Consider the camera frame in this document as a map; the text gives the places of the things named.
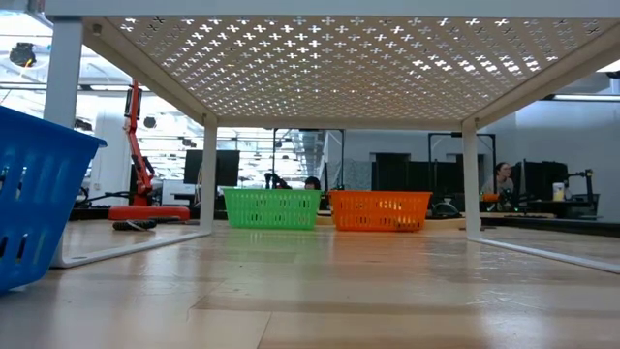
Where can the green plastic basket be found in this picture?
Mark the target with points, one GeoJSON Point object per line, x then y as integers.
{"type": "Point", "coordinates": [271, 208]}

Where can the orange plastic basket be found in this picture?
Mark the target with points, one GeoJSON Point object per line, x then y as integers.
{"type": "Point", "coordinates": [378, 211]}

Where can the blue plastic basket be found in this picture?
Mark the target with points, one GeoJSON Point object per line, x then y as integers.
{"type": "Point", "coordinates": [43, 194]}

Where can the black background robot arm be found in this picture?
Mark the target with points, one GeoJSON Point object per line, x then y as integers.
{"type": "Point", "coordinates": [275, 181]}

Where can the red desk lamp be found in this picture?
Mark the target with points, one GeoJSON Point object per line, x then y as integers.
{"type": "Point", "coordinates": [145, 213]}

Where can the person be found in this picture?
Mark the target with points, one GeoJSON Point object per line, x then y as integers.
{"type": "Point", "coordinates": [501, 181]}
{"type": "Point", "coordinates": [312, 183]}

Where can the black partition panel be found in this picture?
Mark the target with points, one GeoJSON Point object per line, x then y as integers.
{"type": "Point", "coordinates": [392, 172]}

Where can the black computer monitor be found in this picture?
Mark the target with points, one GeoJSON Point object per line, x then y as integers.
{"type": "Point", "coordinates": [227, 167]}

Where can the white cabinet box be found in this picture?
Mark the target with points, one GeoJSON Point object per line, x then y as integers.
{"type": "Point", "coordinates": [176, 191]}

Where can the black domed object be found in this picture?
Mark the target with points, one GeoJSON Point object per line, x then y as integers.
{"type": "Point", "coordinates": [445, 211]}

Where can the black round ceiling fixture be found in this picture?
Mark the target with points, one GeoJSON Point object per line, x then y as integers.
{"type": "Point", "coordinates": [150, 122]}

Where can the white perforated metal shelf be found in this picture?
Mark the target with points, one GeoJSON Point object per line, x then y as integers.
{"type": "Point", "coordinates": [290, 7]}

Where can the small orange object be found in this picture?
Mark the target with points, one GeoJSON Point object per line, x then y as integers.
{"type": "Point", "coordinates": [490, 198]}

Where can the dark monitor cluster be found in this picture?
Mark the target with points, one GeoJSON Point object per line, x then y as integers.
{"type": "Point", "coordinates": [537, 179]}

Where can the white and yellow cup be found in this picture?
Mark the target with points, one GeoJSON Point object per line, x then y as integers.
{"type": "Point", "coordinates": [559, 193]}

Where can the black workbench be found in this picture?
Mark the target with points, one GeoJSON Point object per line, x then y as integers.
{"type": "Point", "coordinates": [557, 224]}

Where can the black articulated stand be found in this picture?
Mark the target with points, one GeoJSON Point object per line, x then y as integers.
{"type": "Point", "coordinates": [589, 186]}

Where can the ceiling light strip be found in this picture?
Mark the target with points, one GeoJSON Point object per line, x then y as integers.
{"type": "Point", "coordinates": [586, 97]}

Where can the black metal frame stand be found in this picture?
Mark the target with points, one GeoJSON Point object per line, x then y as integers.
{"type": "Point", "coordinates": [457, 134]}

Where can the black ceiling dome camera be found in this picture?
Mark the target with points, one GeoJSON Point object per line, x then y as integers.
{"type": "Point", "coordinates": [21, 54]}

